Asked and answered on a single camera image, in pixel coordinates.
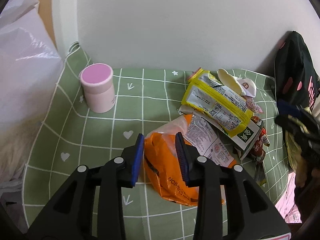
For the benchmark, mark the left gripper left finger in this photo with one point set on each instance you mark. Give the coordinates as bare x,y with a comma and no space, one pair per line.
88,205

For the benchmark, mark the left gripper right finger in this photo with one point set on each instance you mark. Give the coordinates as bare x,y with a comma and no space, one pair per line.
231,205

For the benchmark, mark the olive green trash bag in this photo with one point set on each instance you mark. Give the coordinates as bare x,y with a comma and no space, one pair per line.
305,166

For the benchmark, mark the yellow snack wrapper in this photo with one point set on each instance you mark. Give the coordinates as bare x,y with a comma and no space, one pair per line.
219,102

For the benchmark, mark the orange snack bag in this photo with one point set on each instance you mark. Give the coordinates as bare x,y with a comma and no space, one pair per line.
161,160

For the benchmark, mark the red snack wrapper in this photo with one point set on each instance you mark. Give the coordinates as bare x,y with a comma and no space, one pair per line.
257,151

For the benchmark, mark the white green seaweed package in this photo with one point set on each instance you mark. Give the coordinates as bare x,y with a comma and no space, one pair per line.
244,141

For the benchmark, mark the pink bedsheet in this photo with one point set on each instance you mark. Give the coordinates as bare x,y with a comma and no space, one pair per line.
286,205

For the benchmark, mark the black hello kitty bag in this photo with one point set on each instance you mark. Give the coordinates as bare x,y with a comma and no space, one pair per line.
296,80

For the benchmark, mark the white paper cup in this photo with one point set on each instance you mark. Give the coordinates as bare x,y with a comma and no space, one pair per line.
242,87

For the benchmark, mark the green grid tablecloth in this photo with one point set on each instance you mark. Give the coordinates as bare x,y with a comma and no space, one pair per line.
72,135

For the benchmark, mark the pink cylindrical canister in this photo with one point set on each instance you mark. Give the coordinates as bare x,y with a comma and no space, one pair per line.
97,83

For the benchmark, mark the white plastic bag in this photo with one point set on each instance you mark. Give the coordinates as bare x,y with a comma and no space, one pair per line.
30,68

